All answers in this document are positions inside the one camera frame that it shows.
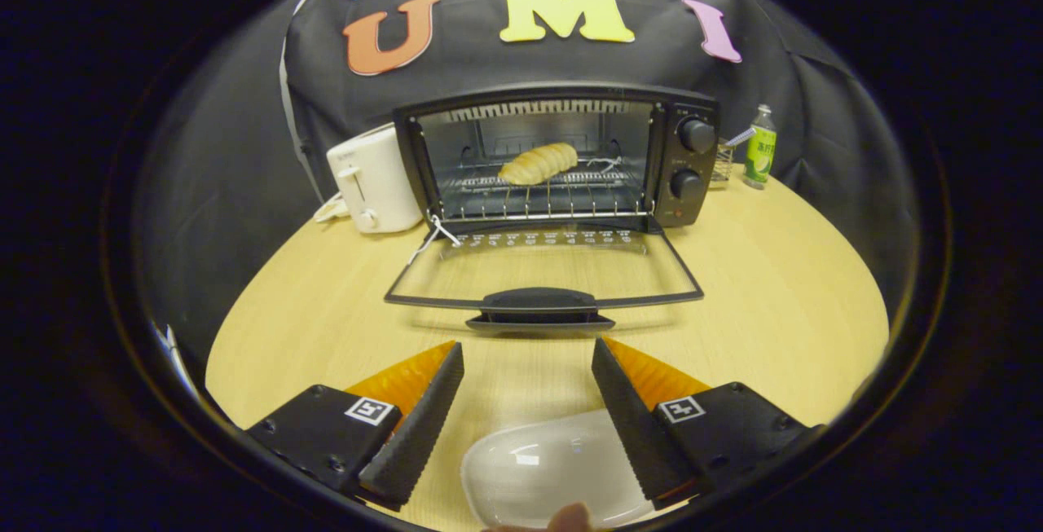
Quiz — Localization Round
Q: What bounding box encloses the white pop-up toaster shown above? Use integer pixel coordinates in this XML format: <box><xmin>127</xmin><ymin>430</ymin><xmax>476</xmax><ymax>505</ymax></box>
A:
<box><xmin>327</xmin><ymin>125</ymin><xmax>425</xmax><ymax>235</ymax></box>

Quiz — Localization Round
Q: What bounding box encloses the green drink bottle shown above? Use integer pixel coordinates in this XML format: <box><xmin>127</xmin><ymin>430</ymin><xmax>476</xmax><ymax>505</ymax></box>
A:
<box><xmin>742</xmin><ymin>104</ymin><xmax>778</xmax><ymax>190</ymax></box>

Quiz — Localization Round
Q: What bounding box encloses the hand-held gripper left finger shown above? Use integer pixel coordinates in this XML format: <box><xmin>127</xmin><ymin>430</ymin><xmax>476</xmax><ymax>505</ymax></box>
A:
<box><xmin>244</xmin><ymin>341</ymin><xmax>465</xmax><ymax>511</ymax></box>

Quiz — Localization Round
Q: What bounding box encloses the white rectangular plate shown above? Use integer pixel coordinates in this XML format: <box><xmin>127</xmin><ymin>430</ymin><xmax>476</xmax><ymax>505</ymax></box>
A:
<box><xmin>460</xmin><ymin>408</ymin><xmax>657</xmax><ymax>530</ymax></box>

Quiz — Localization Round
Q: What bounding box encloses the black backdrop cloth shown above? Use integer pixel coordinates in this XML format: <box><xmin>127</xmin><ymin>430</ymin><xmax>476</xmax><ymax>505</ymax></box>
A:
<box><xmin>134</xmin><ymin>0</ymin><xmax>918</xmax><ymax>354</ymax></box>

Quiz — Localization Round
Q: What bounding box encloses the black toaster oven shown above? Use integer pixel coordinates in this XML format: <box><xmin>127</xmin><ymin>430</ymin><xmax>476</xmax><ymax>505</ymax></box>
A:
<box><xmin>383</xmin><ymin>82</ymin><xmax>721</xmax><ymax>333</ymax></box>

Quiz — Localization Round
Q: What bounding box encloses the ridged bread roll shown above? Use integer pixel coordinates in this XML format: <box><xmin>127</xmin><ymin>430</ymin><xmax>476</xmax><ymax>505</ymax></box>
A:
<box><xmin>498</xmin><ymin>142</ymin><xmax>579</xmax><ymax>187</ymax></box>

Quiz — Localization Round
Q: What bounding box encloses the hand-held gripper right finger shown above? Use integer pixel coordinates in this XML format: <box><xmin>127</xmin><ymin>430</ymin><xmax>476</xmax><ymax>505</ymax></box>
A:
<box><xmin>591</xmin><ymin>336</ymin><xmax>816</xmax><ymax>508</ymax></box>

